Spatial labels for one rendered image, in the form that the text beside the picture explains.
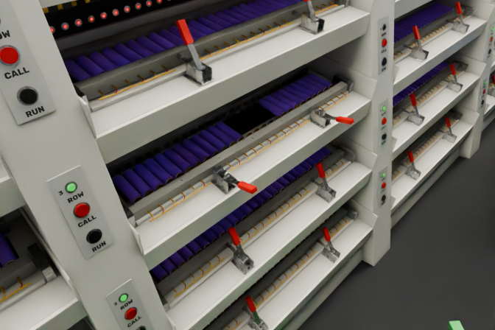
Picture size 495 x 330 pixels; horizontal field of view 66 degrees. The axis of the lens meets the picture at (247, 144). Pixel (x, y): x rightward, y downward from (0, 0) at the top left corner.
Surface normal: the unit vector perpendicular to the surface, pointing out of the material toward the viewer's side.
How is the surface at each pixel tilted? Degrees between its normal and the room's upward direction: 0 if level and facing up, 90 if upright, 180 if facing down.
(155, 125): 107
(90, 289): 90
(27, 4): 90
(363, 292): 0
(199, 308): 17
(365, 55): 90
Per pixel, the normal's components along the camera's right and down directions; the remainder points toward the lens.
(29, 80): 0.67, 0.26
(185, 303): 0.04, -0.76
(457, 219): -0.17, -0.86
